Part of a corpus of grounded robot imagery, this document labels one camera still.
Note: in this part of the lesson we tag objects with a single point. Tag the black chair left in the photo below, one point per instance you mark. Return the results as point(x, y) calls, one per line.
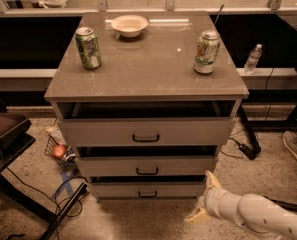
point(14, 140)

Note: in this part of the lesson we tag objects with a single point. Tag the white green soda can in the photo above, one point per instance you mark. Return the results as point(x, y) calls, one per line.
point(207, 50)

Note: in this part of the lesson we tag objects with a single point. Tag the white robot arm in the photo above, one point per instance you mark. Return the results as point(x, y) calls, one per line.
point(253, 213)

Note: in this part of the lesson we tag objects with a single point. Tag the wire basket with apple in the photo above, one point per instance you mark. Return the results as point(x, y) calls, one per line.
point(61, 154)

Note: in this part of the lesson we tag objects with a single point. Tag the white bowl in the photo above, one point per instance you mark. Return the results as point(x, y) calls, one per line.
point(129, 26)

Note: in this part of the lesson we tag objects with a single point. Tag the black tripod leg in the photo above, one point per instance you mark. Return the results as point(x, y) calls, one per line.
point(284, 205)

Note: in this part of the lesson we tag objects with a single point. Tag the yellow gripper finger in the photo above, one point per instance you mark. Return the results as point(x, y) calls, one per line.
point(212, 180)
point(199, 215)

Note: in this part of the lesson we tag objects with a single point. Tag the grey drawer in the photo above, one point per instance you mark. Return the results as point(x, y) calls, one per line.
point(146, 161)
point(152, 187)
point(135, 132)

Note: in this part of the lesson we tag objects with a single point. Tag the black power adapter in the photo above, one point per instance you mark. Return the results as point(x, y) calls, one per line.
point(250, 153)

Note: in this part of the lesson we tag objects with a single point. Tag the black stand leg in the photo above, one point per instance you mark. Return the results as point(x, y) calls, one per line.
point(64, 212)

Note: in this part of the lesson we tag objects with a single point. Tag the clear water bottle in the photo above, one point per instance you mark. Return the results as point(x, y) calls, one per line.
point(253, 59)

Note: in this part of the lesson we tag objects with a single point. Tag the blue tape cross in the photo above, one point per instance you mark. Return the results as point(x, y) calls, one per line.
point(66, 177)

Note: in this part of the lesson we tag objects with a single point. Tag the grey drawer cabinet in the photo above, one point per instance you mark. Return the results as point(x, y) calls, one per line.
point(149, 77)

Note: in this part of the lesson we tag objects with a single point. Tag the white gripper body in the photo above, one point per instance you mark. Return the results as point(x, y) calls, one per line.
point(212, 200)

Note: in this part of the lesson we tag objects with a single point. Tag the grey sneaker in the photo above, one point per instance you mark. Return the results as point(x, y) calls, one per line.
point(290, 142)

